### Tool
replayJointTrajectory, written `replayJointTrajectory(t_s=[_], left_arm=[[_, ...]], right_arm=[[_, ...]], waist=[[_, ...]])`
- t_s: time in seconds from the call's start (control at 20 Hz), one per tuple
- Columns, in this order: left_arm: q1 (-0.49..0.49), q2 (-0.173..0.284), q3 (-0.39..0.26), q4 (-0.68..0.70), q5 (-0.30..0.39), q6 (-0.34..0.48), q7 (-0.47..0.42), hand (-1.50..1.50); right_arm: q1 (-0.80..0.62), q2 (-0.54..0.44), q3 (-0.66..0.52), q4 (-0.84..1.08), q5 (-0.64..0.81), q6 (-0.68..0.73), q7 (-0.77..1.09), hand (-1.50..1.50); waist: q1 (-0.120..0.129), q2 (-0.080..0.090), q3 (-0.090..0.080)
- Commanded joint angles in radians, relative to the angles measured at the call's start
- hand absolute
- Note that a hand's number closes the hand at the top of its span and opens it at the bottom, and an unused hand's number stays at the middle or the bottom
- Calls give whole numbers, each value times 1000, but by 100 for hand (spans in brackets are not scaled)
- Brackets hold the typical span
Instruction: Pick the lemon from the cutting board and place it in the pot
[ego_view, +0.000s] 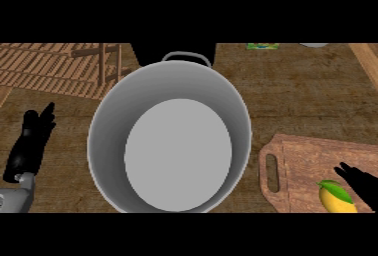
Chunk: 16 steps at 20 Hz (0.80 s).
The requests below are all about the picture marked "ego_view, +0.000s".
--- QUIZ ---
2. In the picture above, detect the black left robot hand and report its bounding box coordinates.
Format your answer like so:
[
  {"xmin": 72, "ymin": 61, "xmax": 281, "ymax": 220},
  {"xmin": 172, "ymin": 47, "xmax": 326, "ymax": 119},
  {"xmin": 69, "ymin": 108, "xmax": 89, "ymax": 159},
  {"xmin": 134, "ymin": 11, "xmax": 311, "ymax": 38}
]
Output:
[{"xmin": 1, "ymin": 101, "xmax": 57, "ymax": 184}]

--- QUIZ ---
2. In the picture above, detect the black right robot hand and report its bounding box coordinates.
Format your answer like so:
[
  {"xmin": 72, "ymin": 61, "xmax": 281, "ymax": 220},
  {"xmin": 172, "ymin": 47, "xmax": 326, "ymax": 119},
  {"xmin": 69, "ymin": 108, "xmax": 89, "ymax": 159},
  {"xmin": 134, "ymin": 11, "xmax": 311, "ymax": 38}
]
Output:
[{"xmin": 333, "ymin": 161, "xmax": 378, "ymax": 212}]

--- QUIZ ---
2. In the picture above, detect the brown wooden cutting board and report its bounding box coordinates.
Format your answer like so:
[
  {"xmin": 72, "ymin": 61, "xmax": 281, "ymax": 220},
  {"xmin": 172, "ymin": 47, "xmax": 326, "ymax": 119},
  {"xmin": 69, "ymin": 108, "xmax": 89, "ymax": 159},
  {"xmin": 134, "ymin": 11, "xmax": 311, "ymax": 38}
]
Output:
[{"xmin": 258, "ymin": 133, "xmax": 378, "ymax": 214}]

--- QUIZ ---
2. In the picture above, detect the grey metal pot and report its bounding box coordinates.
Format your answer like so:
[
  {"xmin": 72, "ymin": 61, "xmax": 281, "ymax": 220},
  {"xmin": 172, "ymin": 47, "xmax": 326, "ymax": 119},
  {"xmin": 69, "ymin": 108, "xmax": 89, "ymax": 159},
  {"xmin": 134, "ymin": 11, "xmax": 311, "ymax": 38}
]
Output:
[{"xmin": 85, "ymin": 51, "xmax": 253, "ymax": 214}]

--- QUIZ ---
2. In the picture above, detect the brown wicker basket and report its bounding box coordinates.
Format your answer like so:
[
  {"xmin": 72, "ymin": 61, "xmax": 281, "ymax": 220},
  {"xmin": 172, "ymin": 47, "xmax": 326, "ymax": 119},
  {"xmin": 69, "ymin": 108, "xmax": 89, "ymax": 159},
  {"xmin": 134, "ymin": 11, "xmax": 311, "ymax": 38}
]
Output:
[{"xmin": 0, "ymin": 43, "xmax": 135, "ymax": 101}]

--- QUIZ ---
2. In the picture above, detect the black appliance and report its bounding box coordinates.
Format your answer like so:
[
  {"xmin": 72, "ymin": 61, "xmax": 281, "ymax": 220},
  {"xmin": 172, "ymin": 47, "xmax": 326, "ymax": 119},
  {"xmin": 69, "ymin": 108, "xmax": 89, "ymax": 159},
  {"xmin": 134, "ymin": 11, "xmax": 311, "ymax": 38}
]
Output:
[{"xmin": 128, "ymin": 43, "xmax": 218, "ymax": 69}]

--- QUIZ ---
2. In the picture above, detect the pale wooden plank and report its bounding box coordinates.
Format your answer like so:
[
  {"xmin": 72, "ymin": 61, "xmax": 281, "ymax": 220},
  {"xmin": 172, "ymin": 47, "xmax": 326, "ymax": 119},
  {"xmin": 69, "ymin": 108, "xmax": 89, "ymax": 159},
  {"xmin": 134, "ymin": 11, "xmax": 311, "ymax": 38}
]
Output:
[{"xmin": 346, "ymin": 43, "xmax": 378, "ymax": 91}]

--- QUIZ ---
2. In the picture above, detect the green and yellow packet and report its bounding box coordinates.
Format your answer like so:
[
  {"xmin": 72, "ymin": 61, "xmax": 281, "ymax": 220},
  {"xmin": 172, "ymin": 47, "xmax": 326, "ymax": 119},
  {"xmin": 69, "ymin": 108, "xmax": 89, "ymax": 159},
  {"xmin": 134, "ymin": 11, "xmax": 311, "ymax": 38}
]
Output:
[{"xmin": 244, "ymin": 43, "xmax": 280, "ymax": 51}]

